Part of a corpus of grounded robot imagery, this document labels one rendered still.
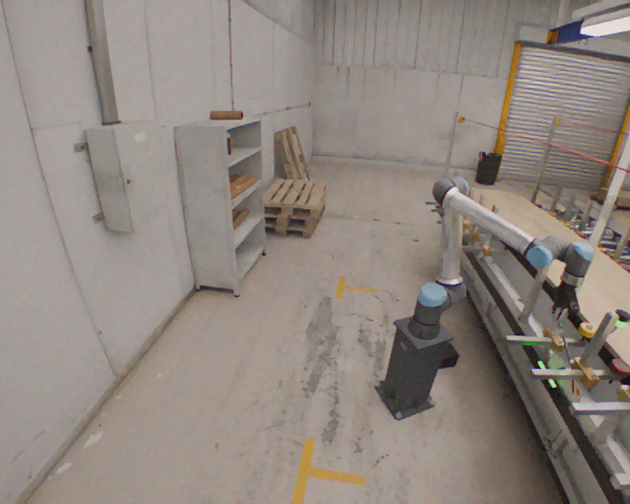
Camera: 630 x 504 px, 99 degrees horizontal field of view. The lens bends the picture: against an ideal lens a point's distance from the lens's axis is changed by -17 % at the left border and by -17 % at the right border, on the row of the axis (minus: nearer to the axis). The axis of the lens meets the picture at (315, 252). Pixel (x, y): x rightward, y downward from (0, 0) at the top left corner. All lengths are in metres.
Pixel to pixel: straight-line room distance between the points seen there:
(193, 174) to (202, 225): 0.45
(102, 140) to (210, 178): 1.02
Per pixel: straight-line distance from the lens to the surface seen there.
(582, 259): 1.58
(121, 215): 2.10
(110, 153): 2.01
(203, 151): 2.72
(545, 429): 2.38
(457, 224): 1.81
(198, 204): 2.87
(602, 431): 1.66
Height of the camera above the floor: 1.82
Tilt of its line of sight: 28 degrees down
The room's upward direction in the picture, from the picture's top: 2 degrees clockwise
